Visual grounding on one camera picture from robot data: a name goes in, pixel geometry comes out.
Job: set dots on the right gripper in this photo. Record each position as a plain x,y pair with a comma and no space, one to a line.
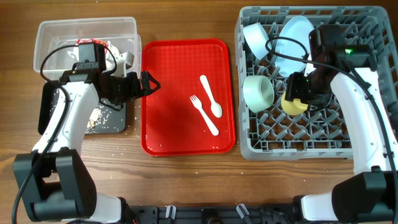
293,90

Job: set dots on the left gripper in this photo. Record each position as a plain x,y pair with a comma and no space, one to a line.
133,90

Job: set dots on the yellow cup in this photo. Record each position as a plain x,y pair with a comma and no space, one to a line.
294,107

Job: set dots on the light blue plate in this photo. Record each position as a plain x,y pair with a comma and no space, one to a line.
298,28

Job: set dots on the mint green bowl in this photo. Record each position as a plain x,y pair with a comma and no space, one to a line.
258,93

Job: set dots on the white napkin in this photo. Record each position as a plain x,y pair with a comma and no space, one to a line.
110,55

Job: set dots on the white plastic fork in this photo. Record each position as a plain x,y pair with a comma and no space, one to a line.
198,105

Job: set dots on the food scraps and rice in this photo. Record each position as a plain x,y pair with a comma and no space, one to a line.
104,120

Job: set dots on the small light blue bowl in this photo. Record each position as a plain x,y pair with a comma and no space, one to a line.
256,38

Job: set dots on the white plastic spoon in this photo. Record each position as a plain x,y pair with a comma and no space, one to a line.
215,107

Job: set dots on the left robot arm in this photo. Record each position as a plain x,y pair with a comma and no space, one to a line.
53,182

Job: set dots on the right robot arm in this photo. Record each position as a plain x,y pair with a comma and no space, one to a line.
349,73

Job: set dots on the grey dishwasher rack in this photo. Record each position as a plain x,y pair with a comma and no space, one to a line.
272,134

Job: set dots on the clear plastic waste bin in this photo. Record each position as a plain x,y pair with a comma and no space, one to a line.
120,31

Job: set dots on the red serving tray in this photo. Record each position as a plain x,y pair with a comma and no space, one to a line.
170,124

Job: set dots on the black rectangular tray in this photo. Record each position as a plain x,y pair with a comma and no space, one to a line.
48,104

